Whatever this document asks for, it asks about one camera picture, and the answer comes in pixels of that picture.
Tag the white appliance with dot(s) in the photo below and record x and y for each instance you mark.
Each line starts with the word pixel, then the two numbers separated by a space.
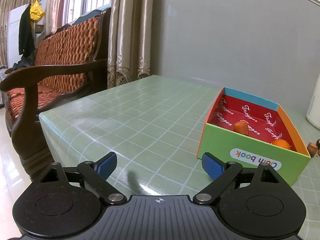
pixel 13 54

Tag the white thermos jug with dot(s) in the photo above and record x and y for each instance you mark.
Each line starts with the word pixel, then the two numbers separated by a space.
pixel 313 113

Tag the large orange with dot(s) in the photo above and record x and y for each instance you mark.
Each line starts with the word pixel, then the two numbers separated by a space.
pixel 281 143

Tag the wooden sofa with cushion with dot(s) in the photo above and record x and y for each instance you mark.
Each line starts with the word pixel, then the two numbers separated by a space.
pixel 69 64

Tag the black hanging coat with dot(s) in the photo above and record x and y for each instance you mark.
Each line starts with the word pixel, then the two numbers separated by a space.
pixel 25 35

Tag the dark fruit near jug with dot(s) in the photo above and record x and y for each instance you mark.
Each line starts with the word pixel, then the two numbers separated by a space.
pixel 318 146

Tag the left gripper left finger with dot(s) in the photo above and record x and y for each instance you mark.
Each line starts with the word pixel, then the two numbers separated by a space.
pixel 95 175

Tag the yellow bag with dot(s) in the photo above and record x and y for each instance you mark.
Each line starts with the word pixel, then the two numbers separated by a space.
pixel 36 11

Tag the brown-orange carrot chunk left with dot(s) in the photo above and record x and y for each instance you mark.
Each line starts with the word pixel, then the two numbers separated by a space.
pixel 312 149

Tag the beige curtain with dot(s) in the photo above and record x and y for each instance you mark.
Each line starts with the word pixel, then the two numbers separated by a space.
pixel 129 43

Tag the green checked tablecloth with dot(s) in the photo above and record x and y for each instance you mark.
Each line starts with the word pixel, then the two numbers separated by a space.
pixel 153 125

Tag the orange carrot chunk front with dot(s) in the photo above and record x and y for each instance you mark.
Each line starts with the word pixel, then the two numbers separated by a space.
pixel 241 127

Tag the colourful cardboard box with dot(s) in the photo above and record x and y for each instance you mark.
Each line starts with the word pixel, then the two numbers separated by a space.
pixel 267 121

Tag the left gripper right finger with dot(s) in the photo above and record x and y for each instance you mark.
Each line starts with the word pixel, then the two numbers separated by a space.
pixel 222 174

